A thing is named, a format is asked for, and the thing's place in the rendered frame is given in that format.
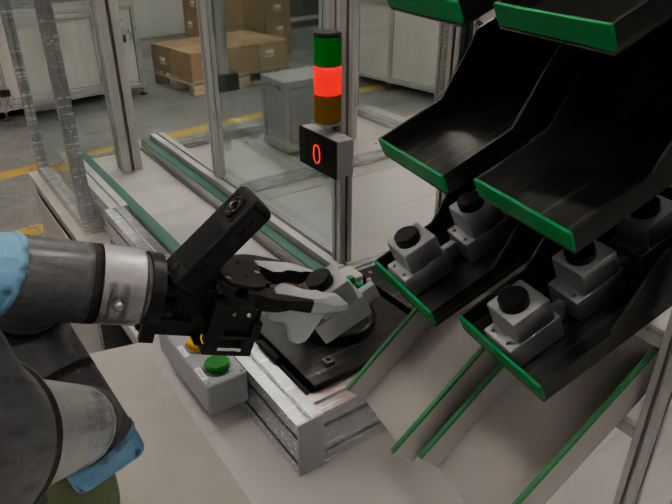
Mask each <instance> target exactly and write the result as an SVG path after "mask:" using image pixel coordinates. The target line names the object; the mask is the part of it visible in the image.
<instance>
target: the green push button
mask: <svg viewBox="0 0 672 504"><path fill-rule="evenodd" d="M204 366H205V370H206V372H208V373H210V374H222V373H224V372H226V371H227V370H228V369H229V368H230V359H229V358H228V357H227V356H223V355H212V356H210V357H208V358H207V359H206V360H205V362H204Z"/></svg>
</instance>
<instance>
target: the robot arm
mask: <svg viewBox="0 0 672 504"><path fill-rule="evenodd" d="M270 218H271V213H270V210H269V209H268V207H267V206H266V205H265V204H264V203H263V202H262V201H261V200H260V199H259V198H258V197H257V196H256V195H255V194H254V193H253V192H252V191H251V190H250V189H249V188H247V187H244V186H241V187H239V188H238V189H237V190H236V191H235V192H234V193H233V194H232V195H231V196H230V197H229V198H228V199H227V200H226V201H225V202H224V203H223V204H222V205H221V206H220V207H219V208H218V209H217V210H216V211H215V212H214V213H213V214H212V215H211V216H210V217H209V218H208V219H207V220H206V221H205V222H204V223H203V224H202V225H201V226H200V227H199V228H198V229H197V230H196V231H195V232H194V233H193V234H192V235H191V236H190V237H189V238H188V239H187V240H186V241H185V242H184V243H183V244H182V245H181V246H180V247H179V248H178V249H177V250H176V251H175V252H174V253H173V254H172V255H171V256H170V257H169V258H168V259H167V260H166V257H165V255H164V254H163V253H162V252H154V251H145V250H144V249H143V248H140V247H132V246H123V245H114V244H106V243H93V242H86V241H78V240H70V239H61V238H53V237H45V236H36V235H28V234H23V233H21V232H19V231H7V232H0V504H48V499H47V491H48V489H49V487H50V485H52V484H54V483H56V482H58V481H60V480H62V479H64V478H67V479H68V481H69V482H70V484H71V485H72V487H73V488H74V490H75V491H77V492H79V493H86V492H88V491H90V490H91V489H93V488H94V487H96V486H97V485H99V484H100V483H102V482H103V481H105V480H106V479H108V478H109V477H111V476H112V475H113V474H115V473H116V472H118V471H119V470H121V469H122V468H124V467H125V466H127V465H128V464H129V463H131V462H132V461H134V460H135V459H137V458H138V457H139V456H141V454H142V453H143V451H144V443H143V441H142V439H141V437H140V435H139V433H138V432H137V430H136V428H135V423H134V421H133V419H132V418H131V417H128V415H127V414H126V412H125V410H124V409H123V407H122V406H121V404H120V403H119V401H118V399H117V398H116V396H115V395H114V393H113V391H112V390H111V388H110V387H109V385H108V383H107V382H106V380H105V379H104V377H103V375H102V374H101V372H100V371H99V369H98V367H97V366H96V364H95V363H94V361H93V360H92V358H91V356H90V355H89V353H88V351H87V350H86V348H85V347H84V345H83V343H82V342H81V340H80V339H79V337H78V335H77V334H76V332H75V331H74V329H73V328H72V326H71V324H70V323H78V324H103V325H122V326H134V327H135V330H137V331H138V332H139V333H138V335H137V336H138V337H137V339H138V342H139V343H153V340H154V336H155V334H157V335H177V336H190V337H191V340H192V342H193V344H194V345H197V346H198V347H199V349H200V352H201V354H202V355H223V356H250V354H251V351H252V348H253V345H254V342H255V340H258V337H259V334H260V331H261V328H262V325H263V324H262V322H261V320H260V316H261V313H262V311H265V315H266V317H267V318H268V319H269V320H271V321H275V322H280V323H283V324H284V325H285V326H286V331H287V337H288V340H289V341H290V342H292V343H296V344H300V343H303V342H305V341H306V340H307V339H308V338H309V336H310V335H311V333H312V332H313V330H314V329H315V328H316V326H317V325H318V323H319V322H320V320H321V319H322V317H323V316H324V315H325V314H327V313H336V312H341V311H344V310H347V309H348V303H346V302H345V301H344V300H343V299H342V298H341V297H340V296H339V295H337V294H336V293H334V292H333V293H326V292H321V291H318V290H306V289H301V288H298V286H299V285H300V284H301V283H303V282H304V281H306V278H307V277H308V275H309V274H310V273H311V272H313V271H314V270H311V269H308V268H305V267H302V266H299V265H296V264H292V263H287V262H283V261H282V260H277V259H272V258H267V257H262V256H257V255H250V254H236V255H234V254H235V253H236V252H237V251H238V250H239V249H240V248H241V247H242V246H243V245H244V244H245V243H246V242H247V241H248V240H249V239H250V238H251V237H252V236H253V235H254V234H255V233H256V232H257V231H258V230H259V229H260V228H261V227H262V226H263V225H264V224H265V223H266V222H267V221H268V220H269V219H270ZM201 334H202V337H201V339H202V341H203V344H202V342H201V340H200V335H201ZM217 348H239V349H241V350H240V352H238V351H217Z"/></svg>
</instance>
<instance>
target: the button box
mask: <svg viewBox="0 0 672 504"><path fill-rule="evenodd" d="M189 337H190V336H177V335H159V339H160V345H161V350H162V351H163V353H164V354H165V355H166V357H167V358H168V359H169V361H170V362H171V363H172V365H173V366H174V368H175V369H176V370H177V372H178V373H179V374H180V376H181V377H182V378H183V380H184V381H185V382H186V384H187V385H188V387H189V388H190V389H191V391H192V392H193V393H194V395H195V396H196V397H197V399H198V400H199V401H200V403H201V404H202V406H203V407H204V408H205V410H206V411H207V412H208V414H209V415H210V416H212V415H214V414H217V413H219V412H221V411H224V410H226V409H228V408H230V407H233V406H235V405H237V404H240V403H242V402H244V401H246V400H248V399H249V391H248V379H247V371H246V370H245V369H244V368H243V366H242V365H241V364H240V363H239V362H238V361H237V360H236V359H235V357H234V356H227V357H228V358H229V359H230V368H229V369H228V370H227V371H226V372H224V373H222V374H210V373H208V372H206V370H205V366H204V362H205V360H206V359H207V358H208V357H210V356H212V355H202V354H201V352H194V351H191V350H189V349H188V348H187V343H186V341H187V339H188V338H189Z"/></svg>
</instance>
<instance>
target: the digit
mask: <svg viewBox="0 0 672 504"><path fill-rule="evenodd" d="M309 158H310V164H311V165H313V166H314V167H316V168H318V169H320V170H322V171H324V150H323V140H322V139H320V138H318V137H316V136H314V135H312V134H309Z"/></svg>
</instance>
